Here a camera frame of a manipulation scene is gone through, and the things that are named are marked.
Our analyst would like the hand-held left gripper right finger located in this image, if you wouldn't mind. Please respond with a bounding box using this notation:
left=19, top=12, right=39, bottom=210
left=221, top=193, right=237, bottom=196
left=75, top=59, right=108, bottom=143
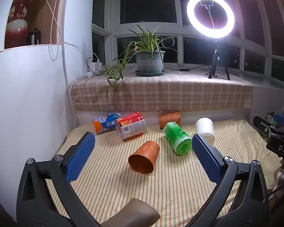
left=186, top=133, right=272, bottom=227

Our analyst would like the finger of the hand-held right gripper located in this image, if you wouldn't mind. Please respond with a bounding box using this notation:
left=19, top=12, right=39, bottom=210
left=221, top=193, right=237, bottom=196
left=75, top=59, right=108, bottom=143
left=273, top=112, right=284, bottom=131
left=253, top=115, right=280, bottom=136

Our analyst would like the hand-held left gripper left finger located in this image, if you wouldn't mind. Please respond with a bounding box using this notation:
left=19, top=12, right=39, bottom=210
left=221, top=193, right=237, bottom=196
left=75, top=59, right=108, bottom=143
left=16, top=132, right=103, bottom=227

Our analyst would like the copper metal cup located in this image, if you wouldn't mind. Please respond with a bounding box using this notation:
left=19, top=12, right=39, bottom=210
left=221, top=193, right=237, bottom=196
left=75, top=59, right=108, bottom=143
left=128, top=140, right=160, bottom=176
left=158, top=111, right=181, bottom=130

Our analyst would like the white plastic cup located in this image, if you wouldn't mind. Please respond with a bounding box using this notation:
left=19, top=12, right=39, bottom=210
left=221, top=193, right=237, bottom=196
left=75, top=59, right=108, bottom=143
left=195, top=117, right=215, bottom=145

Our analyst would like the green printed cup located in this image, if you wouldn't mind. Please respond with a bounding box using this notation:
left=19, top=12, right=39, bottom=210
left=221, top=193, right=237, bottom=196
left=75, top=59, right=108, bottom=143
left=162, top=121, right=193, bottom=156

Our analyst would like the orange and blue printed cup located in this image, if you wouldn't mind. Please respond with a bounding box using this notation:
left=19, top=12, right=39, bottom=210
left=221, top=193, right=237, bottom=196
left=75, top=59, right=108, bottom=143
left=92, top=113, right=122, bottom=134

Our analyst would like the red printed cup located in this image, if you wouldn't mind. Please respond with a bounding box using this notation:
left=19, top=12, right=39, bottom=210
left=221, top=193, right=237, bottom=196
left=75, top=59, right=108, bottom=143
left=115, top=112, right=147, bottom=142

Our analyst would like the brown cup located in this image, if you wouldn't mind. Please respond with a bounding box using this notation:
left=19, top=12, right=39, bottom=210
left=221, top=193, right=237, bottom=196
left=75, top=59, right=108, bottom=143
left=101, top=198, right=161, bottom=227

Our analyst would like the green box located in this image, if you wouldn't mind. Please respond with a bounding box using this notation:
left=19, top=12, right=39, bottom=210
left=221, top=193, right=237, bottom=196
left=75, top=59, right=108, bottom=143
left=264, top=112, right=278, bottom=126

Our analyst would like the pale figurine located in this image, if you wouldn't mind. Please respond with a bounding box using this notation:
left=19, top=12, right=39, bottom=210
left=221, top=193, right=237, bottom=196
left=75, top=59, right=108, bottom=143
left=274, top=158, right=284, bottom=190

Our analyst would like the striped bed sheet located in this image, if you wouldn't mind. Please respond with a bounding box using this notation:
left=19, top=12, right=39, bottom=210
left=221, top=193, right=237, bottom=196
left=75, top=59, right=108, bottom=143
left=43, top=118, right=284, bottom=227

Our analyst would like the white cabinet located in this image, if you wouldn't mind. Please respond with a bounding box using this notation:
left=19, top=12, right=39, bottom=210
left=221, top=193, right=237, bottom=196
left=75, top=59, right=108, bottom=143
left=0, top=0, right=73, bottom=220

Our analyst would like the checkered cloth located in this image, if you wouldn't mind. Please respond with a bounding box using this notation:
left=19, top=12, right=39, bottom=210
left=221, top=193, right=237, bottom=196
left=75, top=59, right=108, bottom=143
left=68, top=69, right=254, bottom=113

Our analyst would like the black tripod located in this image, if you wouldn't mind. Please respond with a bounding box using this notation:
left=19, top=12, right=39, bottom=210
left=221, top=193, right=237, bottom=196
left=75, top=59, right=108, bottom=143
left=208, top=39, right=231, bottom=81

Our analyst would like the white plug charger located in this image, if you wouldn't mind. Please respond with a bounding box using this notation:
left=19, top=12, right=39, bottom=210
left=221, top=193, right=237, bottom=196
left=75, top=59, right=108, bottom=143
left=88, top=61, right=103, bottom=73

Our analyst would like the dark green pot saucer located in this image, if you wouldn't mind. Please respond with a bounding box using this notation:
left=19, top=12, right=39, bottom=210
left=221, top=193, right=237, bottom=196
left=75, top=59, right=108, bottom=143
left=135, top=69, right=165, bottom=77

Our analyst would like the grey-green flower pot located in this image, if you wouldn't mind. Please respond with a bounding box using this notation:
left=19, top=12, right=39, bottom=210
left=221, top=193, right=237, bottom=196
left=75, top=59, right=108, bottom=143
left=135, top=51, right=166, bottom=73

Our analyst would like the spider plant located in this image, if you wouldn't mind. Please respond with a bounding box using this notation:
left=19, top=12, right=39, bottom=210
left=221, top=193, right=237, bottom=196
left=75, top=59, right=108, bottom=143
left=84, top=25, right=179, bottom=100

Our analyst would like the phone holder clamp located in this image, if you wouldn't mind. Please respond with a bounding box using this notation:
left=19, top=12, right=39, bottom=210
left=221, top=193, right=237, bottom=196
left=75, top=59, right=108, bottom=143
left=200, top=1, right=216, bottom=26

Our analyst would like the red and white vase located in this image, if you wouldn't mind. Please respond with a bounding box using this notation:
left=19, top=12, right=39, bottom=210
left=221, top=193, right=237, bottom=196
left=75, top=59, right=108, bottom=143
left=4, top=0, right=32, bottom=49

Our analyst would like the black power cable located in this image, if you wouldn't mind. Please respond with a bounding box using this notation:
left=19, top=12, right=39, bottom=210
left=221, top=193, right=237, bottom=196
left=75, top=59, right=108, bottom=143
left=164, top=64, right=211, bottom=72

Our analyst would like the white bead cord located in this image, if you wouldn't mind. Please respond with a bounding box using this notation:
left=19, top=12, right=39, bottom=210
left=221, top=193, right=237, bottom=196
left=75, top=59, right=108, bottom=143
left=48, top=0, right=65, bottom=62

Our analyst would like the white ring light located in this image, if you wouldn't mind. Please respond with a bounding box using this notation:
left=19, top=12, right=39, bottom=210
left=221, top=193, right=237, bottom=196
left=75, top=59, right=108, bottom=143
left=186, top=0, right=235, bottom=40

